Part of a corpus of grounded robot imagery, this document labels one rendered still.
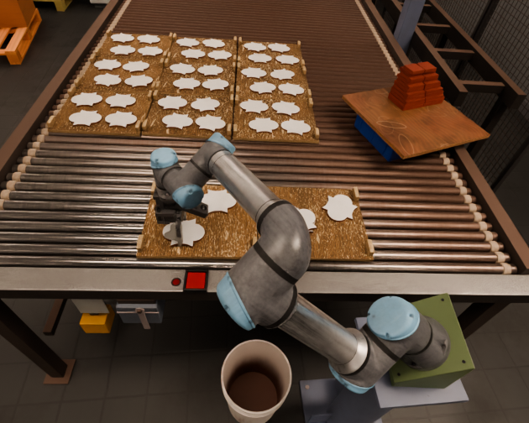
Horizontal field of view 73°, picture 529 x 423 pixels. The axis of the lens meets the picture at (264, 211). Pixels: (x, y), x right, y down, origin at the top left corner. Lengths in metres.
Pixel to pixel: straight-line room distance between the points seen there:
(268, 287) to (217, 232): 0.64
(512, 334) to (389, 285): 1.46
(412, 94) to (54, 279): 1.67
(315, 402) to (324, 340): 1.19
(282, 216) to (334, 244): 0.63
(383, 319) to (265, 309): 0.37
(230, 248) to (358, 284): 0.45
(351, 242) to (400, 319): 0.45
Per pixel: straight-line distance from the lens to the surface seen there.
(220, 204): 1.37
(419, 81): 1.93
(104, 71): 2.30
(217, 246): 1.26
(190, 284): 1.19
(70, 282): 1.31
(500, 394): 2.45
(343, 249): 1.31
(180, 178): 0.98
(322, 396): 2.05
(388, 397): 1.20
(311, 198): 1.44
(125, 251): 1.32
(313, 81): 2.27
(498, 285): 1.51
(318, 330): 0.84
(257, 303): 0.70
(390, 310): 0.98
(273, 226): 0.70
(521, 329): 2.73
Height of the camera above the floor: 1.95
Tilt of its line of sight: 48 degrees down
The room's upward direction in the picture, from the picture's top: 6 degrees clockwise
